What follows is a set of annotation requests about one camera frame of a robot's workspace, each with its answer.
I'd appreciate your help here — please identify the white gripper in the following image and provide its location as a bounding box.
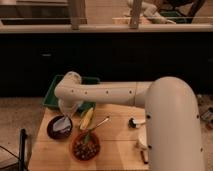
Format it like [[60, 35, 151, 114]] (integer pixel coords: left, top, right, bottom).
[[58, 100, 83, 117]]

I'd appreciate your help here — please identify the light blue towel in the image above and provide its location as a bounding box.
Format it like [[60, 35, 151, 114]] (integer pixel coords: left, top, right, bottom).
[[53, 116, 71, 131]]

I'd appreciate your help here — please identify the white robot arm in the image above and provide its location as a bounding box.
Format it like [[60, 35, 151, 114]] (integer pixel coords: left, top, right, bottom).
[[54, 72, 205, 171]]

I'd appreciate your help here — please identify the purple bowl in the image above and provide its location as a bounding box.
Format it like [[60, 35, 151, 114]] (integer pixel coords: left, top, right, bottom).
[[47, 116, 73, 140]]

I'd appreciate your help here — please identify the orange bowl with food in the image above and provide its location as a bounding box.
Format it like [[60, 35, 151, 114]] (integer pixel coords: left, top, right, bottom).
[[70, 132, 101, 162]]

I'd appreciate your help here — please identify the green plastic tray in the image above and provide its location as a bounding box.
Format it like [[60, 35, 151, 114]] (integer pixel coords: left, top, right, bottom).
[[43, 75, 100, 114]]

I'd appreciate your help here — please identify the yellow corn cob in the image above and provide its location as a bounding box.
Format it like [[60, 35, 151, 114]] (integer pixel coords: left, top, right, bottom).
[[80, 108, 94, 130]]

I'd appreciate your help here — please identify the metal spoon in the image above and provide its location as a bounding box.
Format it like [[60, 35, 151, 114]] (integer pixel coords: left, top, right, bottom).
[[89, 116, 110, 132]]

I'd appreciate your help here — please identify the black white dish brush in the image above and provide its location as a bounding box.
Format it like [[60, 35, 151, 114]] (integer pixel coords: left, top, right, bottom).
[[128, 118, 146, 128]]

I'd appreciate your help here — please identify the white cup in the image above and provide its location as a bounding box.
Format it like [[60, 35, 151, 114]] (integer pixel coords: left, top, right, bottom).
[[137, 131, 148, 149]]

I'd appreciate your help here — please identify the brown wooden block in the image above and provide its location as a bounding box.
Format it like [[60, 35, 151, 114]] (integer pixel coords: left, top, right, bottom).
[[141, 150, 149, 164]]

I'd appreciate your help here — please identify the green bin in background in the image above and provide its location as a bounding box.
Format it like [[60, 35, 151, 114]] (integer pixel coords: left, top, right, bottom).
[[160, 11, 187, 24]]

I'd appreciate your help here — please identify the black chair frame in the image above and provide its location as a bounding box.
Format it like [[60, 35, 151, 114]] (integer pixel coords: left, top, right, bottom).
[[0, 129, 28, 171]]

